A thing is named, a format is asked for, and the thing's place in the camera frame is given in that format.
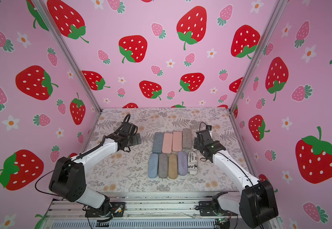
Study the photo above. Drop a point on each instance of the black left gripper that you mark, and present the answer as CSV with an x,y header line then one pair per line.
x,y
135,141

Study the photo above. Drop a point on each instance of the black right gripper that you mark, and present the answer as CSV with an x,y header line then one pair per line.
x,y
200,142

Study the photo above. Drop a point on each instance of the grey case teal lining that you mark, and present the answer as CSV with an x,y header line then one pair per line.
x,y
187,139

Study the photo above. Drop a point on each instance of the purple case brown lining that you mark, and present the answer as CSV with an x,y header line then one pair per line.
x,y
182,159

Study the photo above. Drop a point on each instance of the newspaper print glasses case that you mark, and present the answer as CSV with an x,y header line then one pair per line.
x,y
192,163

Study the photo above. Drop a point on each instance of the green case purple glasses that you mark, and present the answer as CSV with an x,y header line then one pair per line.
x,y
158,143

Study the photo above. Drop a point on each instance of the pink glasses case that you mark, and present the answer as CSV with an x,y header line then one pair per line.
x,y
167,143

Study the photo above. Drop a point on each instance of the blue fabric glasses case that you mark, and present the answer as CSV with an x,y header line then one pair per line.
x,y
153,166

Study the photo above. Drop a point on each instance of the tan woven glasses case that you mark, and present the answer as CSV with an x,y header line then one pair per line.
x,y
172,166

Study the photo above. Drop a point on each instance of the pink case black sunglasses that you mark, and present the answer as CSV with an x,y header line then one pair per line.
x,y
177,141

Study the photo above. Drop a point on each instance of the grey fabric glasses case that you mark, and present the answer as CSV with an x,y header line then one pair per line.
x,y
163,166

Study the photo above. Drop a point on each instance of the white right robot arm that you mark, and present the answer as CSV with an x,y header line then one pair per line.
x,y
255,202

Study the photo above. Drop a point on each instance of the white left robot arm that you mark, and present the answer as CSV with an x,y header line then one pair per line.
x,y
69,176

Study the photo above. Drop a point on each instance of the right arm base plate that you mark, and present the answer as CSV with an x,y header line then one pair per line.
x,y
210,208

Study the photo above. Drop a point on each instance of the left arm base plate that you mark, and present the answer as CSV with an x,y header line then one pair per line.
x,y
107,210

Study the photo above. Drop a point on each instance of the aluminium rail frame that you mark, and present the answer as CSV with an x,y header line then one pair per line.
x,y
142,210

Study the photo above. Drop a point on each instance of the aluminium corner post right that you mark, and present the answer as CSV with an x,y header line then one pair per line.
x,y
265,37

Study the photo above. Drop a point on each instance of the aluminium corner post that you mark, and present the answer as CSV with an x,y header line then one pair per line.
x,y
44,13
265,37

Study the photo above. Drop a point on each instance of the aluminium corner post left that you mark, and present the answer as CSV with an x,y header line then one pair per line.
x,y
44,13

